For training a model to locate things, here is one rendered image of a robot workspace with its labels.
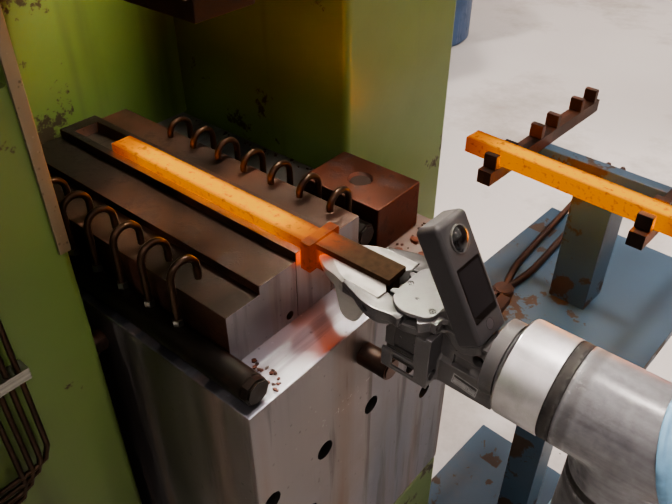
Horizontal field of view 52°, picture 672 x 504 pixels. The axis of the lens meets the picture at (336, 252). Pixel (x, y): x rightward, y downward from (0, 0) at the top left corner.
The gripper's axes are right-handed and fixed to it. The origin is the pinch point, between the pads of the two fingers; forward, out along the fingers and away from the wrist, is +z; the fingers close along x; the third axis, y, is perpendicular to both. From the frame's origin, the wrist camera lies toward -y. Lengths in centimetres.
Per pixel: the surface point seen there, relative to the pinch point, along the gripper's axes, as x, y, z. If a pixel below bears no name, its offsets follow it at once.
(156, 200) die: -4.5, 1.3, 22.8
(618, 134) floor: 247, 100, 43
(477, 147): 34.7, 4.0, 3.6
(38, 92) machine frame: -1, -2, 51
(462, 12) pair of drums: 295, 83, 154
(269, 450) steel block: -13.8, 15.1, -3.1
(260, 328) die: -8.2, 6.4, 3.0
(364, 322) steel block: 1.2, 8.7, -3.0
